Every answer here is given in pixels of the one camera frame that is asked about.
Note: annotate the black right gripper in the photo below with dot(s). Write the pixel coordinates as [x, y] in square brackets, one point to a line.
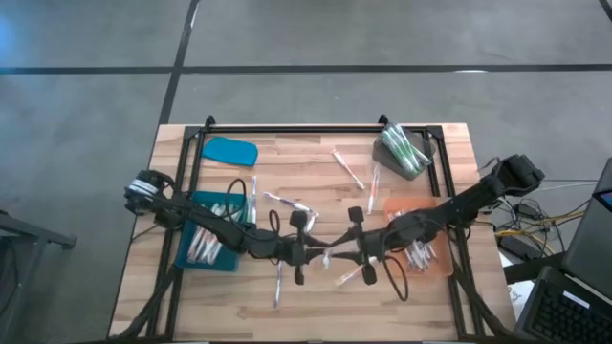
[375, 243]

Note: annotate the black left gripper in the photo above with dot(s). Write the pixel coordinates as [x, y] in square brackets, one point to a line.
[291, 251]

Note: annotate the orange white toothbrush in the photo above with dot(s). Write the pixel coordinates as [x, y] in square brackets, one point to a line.
[351, 276]
[374, 188]
[206, 247]
[201, 248]
[327, 258]
[212, 249]
[195, 248]
[218, 253]
[222, 209]
[348, 168]

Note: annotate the purple white toothbrush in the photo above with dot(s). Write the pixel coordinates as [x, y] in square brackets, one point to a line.
[396, 214]
[421, 253]
[430, 251]
[254, 198]
[287, 203]
[408, 258]
[277, 286]
[415, 255]

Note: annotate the green white toothbrush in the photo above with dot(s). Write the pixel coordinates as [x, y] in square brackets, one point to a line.
[411, 155]
[393, 143]
[417, 156]
[402, 138]
[405, 153]
[399, 148]
[422, 158]
[388, 145]
[249, 210]

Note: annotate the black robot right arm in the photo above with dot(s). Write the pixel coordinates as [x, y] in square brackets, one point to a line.
[468, 200]

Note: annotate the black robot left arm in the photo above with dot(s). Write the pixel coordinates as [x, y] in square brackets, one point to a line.
[215, 229]

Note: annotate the teal plastic bin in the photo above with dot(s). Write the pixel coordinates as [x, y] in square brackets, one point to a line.
[229, 263]

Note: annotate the grey plastic bin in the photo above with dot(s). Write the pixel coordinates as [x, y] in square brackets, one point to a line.
[382, 162]

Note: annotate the orange translucent plastic bin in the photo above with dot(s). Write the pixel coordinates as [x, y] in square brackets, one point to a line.
[442, 267]

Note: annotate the blue oval lid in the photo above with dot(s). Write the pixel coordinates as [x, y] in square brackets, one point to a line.
[229, 150]

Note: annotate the black power strip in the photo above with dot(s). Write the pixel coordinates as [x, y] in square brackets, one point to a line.
[518, 246]

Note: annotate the white paper sheet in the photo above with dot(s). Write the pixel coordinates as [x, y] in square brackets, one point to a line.
[518, 291]

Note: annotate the black desk leg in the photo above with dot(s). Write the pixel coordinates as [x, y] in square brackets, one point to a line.
[531, 270]

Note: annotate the black power adapter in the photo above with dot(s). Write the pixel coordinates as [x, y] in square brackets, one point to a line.
[528, 210]

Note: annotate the black laptop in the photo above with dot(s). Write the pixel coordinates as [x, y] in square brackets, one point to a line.
[559, 320]

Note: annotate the grey open laptop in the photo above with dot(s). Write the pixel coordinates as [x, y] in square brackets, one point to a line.
[588, 239]

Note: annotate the black floor stand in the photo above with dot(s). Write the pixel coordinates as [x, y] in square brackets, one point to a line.
[28, 234]

